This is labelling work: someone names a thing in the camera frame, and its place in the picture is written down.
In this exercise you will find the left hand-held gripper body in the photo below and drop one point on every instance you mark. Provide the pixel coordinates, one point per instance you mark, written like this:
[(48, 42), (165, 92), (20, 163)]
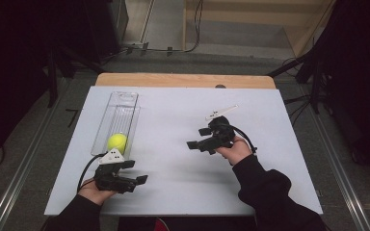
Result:
[(109, 179)]

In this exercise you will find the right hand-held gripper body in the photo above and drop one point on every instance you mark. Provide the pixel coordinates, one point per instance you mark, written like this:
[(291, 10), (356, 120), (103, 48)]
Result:
[(220, 134)]

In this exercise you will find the yellow tennis ball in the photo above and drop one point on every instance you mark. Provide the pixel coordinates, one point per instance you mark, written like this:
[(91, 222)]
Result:
[(117, 142)]

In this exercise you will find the clear plastic container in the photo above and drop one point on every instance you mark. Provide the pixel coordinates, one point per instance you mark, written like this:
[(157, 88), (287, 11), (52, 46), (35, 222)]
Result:
[(118, 115)]

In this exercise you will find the person's left hand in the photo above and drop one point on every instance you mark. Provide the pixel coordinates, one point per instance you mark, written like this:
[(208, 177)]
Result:
[(93, 194)]

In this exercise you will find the person's right hand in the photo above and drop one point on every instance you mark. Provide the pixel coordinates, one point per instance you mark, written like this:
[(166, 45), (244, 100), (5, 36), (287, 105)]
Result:
[(237, 150)]

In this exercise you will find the white board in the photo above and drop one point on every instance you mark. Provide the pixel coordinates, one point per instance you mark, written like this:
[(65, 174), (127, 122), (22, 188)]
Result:
[(173, 179)]

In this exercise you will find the red object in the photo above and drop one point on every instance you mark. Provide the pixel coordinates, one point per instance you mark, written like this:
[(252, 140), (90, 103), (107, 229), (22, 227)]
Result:
[(162, 225)]

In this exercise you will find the wooden table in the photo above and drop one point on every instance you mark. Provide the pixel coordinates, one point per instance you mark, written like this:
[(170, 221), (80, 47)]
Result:
[(173, 79)]

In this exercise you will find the black stand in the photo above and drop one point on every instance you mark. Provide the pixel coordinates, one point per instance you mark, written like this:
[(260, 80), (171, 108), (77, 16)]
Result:
[(53, 77), (314, 80)]

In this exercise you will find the black cabinet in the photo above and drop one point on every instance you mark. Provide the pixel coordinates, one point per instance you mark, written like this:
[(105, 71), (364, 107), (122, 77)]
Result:
[(109, 29)]

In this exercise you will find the metal floor rail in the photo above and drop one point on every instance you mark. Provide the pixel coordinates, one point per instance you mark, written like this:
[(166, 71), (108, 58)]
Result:
[(337, 166), (22, 160)]

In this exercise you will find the wooden step frame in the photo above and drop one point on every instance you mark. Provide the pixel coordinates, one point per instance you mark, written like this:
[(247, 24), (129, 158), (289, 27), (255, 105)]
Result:
[(305, 38)]

